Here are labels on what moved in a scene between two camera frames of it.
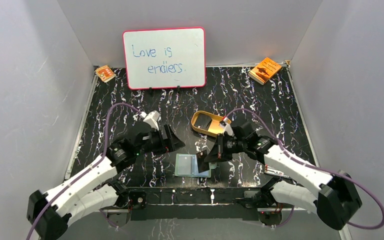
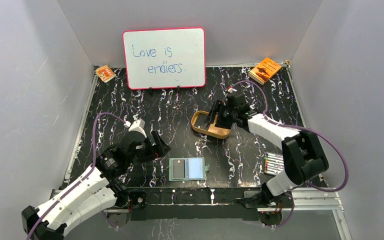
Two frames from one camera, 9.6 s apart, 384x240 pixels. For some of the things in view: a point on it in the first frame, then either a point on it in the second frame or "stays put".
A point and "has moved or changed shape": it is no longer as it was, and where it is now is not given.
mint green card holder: [186, 165] has moved or changed shape
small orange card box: [105, 73] stays put
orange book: [264, 71] stays put
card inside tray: [203, 121] stays put
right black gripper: [220, 153] → [215, 108]
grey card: [184, 164] → [178, 167]
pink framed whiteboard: [165, 58] stays put
